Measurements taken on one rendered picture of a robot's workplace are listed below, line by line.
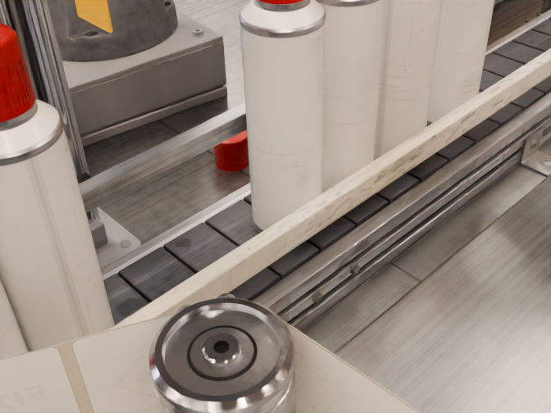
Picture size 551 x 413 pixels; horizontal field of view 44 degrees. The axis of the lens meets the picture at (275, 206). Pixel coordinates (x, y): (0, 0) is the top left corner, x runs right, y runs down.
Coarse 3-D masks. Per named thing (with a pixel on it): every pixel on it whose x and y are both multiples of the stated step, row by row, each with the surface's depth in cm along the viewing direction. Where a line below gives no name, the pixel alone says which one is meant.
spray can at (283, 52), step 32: (256, 0) 40; (288, 0) 39; (256, 32) 40; (288, 32) 39; (320, 32) 40; (256, 64) 41; (288, 64) 40; (320, 64) 42; (256, 96) 43; (288, 96) 42; (320, 96) 43; (256, 128) 44; (288, 128) 43; (320, 128) 45; (256, 160) 46; (288, 160) 45; (320, 160) 46; (256, 192) 48; (288, 192) 46; (320, 192) 48; (256, 224) 50
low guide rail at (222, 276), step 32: (544, 64) 62; (480, 96) 58; (512, 96) 60; (448, 128) 54; (384, 160) 51; (416, 160) 53; (352, 192) 48; (288, 224) 45; (320, 224) 47; (224, 256) 43; (256, 256) 44; (192, 288) 41; (224, 288) 43; (128, 320) 39
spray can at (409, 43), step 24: (408, 0) 47; (432, 0) 47; (384, 24) 49; (408, 24) 48; (432, 24) 48; (384, 48) 50; (408, 48) 49; (432, 48) 50; (384, 72) 51; (408, 72) 50; (432, 72) 52; (384, 96) 52; (408, 96) 51; (384, 120) 53; (408, 120) 53; (384, 144) 54
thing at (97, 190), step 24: (216, 120) 47; (240, 120) 47; (168, 144) 44; (192, 144) 45; (216, 144) 47; (120, 168) 43; (144, 168) 43; (168, 168) 44; (96, 192) 41; (120, 192) 42
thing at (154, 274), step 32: (544, 32) 75; (512, 64) 69; (480, 128) 60; (448, 160) 57; (384, 192) 53; (224, 224) 51; (352, 224) 50; (160, 256) 48; (192, 256) 48; (288, 256) 48; (128, 288) 46; (160, 288) 46; (256, 288) 46
